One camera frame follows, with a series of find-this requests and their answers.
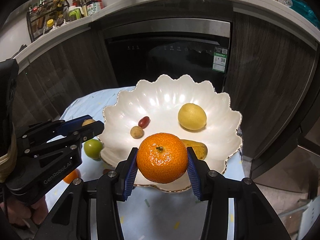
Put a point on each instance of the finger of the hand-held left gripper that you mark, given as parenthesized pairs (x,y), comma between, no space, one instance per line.
(92,128)
(72,124)

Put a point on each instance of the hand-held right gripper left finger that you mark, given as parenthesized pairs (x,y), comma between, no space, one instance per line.
(131,177)

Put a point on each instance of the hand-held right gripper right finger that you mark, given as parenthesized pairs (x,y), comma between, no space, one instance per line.
(193,177)

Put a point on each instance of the brown longan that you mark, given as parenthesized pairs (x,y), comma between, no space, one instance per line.
(88,122)
(137,132)

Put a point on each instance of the small yellow mango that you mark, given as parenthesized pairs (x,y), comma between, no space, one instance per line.
(198,150)

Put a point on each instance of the orange tangerine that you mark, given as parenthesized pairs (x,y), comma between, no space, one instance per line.
(162,160)
(71,176)

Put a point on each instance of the dark red jujube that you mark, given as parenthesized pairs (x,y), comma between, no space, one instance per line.
(144,121)

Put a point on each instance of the yellow lemon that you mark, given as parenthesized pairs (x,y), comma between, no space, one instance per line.
(192,116)

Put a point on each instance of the white scalloped bowl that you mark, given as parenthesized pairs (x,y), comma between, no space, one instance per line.
(160,105)

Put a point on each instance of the person's left hand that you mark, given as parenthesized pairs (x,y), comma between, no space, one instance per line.
(22,215)

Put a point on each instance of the green round fruit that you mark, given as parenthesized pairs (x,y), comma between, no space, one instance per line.
(93,148)

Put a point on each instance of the light blue patterned tablecloth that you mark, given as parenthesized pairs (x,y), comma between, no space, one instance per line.
(140,217)

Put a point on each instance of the dark wood cabinet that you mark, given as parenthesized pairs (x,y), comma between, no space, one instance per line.
(62,75)
(270,85)

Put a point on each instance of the black built-in dishwasher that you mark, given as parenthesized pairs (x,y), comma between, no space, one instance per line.
(162,60)

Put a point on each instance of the green lidded oil pitcher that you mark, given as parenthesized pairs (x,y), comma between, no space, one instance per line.
(75,13)

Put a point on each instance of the red capped jar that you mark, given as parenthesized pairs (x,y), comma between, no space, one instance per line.
(78,2)

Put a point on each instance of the large soy sauce bottle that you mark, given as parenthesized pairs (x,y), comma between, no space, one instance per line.
(94,3)

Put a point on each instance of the teal plastic bag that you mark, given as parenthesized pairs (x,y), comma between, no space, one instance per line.
(302,7)

